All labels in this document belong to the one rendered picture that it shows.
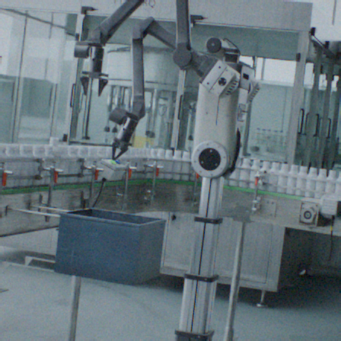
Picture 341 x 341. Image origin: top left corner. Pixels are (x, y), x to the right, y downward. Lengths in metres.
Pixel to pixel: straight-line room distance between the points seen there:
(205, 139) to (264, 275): 3.32
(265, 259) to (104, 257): 3.85
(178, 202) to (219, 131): 1.46
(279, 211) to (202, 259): 1.35
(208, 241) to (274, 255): 3.14
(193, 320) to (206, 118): 0.86
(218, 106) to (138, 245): 0.85
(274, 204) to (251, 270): 1.92
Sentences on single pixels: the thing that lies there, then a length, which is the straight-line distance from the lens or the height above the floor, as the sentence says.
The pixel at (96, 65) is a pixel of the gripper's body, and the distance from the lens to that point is 3.84.
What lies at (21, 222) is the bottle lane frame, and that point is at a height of 0.87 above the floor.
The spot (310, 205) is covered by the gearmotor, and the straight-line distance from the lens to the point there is 5.00.
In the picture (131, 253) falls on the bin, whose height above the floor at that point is 0.84.
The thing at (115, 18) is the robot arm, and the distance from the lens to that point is 3.86.
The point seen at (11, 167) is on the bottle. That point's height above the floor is 1.08.
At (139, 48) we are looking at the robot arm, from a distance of 4.22.
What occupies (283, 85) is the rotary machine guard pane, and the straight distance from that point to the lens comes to 7.03.
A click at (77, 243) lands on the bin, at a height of 0.85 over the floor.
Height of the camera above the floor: 1.31
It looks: 3 degrees down
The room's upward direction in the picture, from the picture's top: 7 degrees clockwise
